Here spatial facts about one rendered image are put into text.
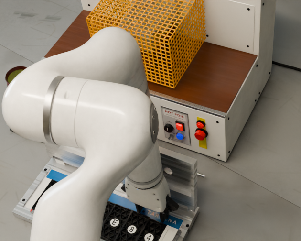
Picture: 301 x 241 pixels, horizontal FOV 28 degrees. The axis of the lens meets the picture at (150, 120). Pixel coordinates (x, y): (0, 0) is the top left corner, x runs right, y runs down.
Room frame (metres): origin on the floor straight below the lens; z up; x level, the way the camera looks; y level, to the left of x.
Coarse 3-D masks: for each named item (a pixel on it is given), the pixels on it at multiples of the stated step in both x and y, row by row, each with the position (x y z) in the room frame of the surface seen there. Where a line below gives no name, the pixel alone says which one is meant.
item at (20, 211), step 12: (48, 168) 0.99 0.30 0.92; (60, 168) 0.98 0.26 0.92; (72, 168) 0.97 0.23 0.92; (36, 180) 0.95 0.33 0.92; (120, 192) 0.87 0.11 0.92; (24, 204) 0.88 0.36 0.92; (180, 204) 0.79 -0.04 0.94; (24, 216) 0.85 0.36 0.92; (180, 216) 0.77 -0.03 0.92; (192, 216) 0.76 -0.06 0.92; (180, 228) 0.74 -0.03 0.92; (180, 240) 0.71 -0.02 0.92
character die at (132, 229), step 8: (136, 216) 0.79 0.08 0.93; (144, 216) 0.78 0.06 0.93; (128, 224) 0.77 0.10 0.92; (136, 224) 0.77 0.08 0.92; (144, 224) 0.76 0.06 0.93; (120, 232) 0.75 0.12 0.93; (128, 232) 0.74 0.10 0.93; (136, 232) 0.74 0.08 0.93; (120, 240) 0.73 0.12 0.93; (128, 240) 0.72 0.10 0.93; (136, 240) 0.72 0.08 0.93
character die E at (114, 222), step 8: (120, 208) 0.82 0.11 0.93; (128, 208) 0.81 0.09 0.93; (112, 216) 0.80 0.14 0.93; (120, 216) 0.79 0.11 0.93; (128, 216) 0.79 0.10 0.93; (104, 224) 0.78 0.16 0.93; (112, 224) 0.77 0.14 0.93; (120, 224) 0.77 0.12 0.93; (104, 232) 0.76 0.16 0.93; (112, 232) 0.76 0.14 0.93; (112, 240) 0.73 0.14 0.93
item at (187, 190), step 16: (48, 144) 1.01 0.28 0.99; (64, 160) 0.98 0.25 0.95; (80, 160) 0.95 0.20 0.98; (176, 160) 0.81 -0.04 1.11; (192, 160) 0.80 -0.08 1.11; (176, 176) 0.81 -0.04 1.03; (192, 176) 0.78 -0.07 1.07; (176, 192) 0.80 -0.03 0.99; (192, 192) 0.77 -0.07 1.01; (192, 208) 0.77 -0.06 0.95
